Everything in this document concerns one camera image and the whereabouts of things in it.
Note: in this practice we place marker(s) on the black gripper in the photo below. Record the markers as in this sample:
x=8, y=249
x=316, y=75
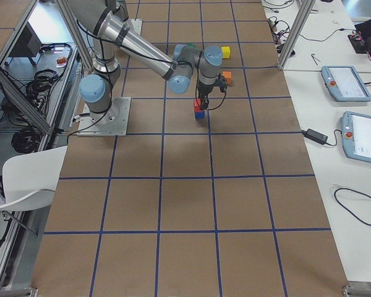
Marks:
x=203, y=90

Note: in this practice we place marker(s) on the red wooden block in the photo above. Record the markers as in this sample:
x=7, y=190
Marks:
x=196, y=108

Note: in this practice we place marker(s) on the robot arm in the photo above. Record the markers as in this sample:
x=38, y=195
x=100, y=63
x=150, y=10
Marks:
x=108, y=21

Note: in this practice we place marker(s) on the blue wooden block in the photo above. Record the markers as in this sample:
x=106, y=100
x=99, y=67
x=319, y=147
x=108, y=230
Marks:
x=199, y=115

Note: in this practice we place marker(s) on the orange wooden block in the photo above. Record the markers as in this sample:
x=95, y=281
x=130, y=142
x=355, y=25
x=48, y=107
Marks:
x=228, y=76

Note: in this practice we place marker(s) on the yellow wooden block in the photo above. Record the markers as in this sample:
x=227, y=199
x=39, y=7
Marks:
x=226, y=52

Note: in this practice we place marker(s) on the black power adapter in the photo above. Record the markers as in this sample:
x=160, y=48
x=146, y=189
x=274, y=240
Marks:
x=315, y=136

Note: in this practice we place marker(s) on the allen key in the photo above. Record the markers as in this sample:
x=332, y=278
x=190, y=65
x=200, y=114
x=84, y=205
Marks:
x=315, y=59

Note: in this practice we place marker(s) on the teach pendant far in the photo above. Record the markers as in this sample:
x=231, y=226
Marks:
x=345, y=84

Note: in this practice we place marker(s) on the teach pendant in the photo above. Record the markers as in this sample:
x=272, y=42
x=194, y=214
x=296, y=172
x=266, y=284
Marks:
x=356, y=136
x=345, y=84

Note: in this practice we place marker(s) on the red snack packet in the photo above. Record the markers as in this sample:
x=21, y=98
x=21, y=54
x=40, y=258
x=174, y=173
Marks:
x=61, y=61

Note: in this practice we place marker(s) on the teach pendant near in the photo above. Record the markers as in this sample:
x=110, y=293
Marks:
x=356, y=136

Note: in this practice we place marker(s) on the white chair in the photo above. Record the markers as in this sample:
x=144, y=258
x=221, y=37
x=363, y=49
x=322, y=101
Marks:
x=30, y=180

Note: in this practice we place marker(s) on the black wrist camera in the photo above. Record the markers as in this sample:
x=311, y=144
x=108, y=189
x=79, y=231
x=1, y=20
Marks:
x=222, y=83

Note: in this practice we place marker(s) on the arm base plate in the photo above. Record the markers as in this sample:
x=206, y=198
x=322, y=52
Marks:
x=114, y=123
x=136, y=25

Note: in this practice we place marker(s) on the aluminium frame post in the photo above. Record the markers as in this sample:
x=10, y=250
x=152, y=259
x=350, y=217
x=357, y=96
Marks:
x=295, y=32

